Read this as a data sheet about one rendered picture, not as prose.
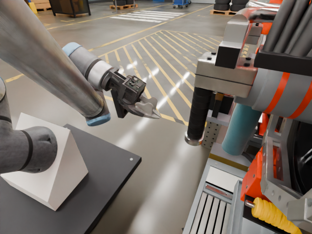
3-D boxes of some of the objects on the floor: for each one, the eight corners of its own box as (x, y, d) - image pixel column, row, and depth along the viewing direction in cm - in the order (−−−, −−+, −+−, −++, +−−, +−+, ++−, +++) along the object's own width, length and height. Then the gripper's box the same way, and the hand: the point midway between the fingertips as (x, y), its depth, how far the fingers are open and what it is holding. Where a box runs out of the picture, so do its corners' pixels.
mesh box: (74, 18, 644) (66, -14, 583) (53, 16, 691) (43, -15, 630) (91, 15, 704) (85, -15, 643) (70, 13, 751) (63, -15, 690)
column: (213, 150, 134) (227, 107, 108) (201, 145, 138) (211, 103, 112) (216, 141, 141) (229, 100, 115) (204, 138, 145) (214, 96, 119)
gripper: (102, 73, 49) (163, 113, 49) (119, 62, 56) (172, 98, 55) (98, 94, 55) (152, 129, 55) (113, 82, 62) (162, 113, 61)
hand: (156, 116), depth 57 cm, fingers closed
